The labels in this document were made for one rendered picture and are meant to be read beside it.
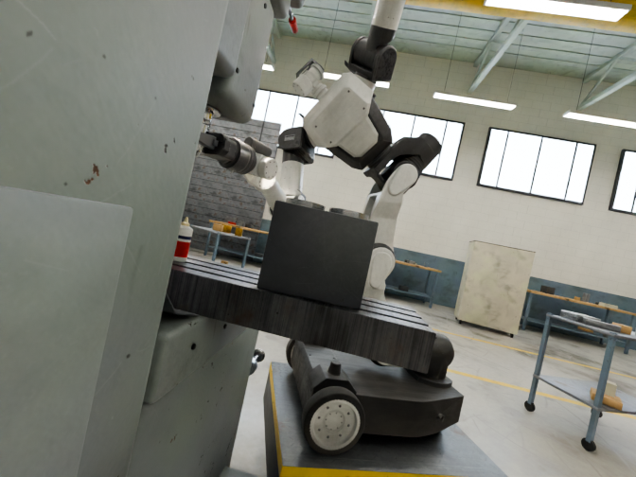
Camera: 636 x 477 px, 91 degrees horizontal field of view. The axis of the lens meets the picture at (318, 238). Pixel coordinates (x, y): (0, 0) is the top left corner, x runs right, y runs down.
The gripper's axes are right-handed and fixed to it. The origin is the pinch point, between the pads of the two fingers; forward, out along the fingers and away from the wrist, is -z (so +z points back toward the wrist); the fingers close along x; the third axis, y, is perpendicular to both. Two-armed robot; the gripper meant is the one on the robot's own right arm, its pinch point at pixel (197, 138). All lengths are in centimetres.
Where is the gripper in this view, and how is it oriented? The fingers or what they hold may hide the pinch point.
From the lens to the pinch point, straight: 86.3
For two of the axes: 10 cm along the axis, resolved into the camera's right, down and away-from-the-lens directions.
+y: -2.0, 9.8, 0.2
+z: 4.6, 0.8, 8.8
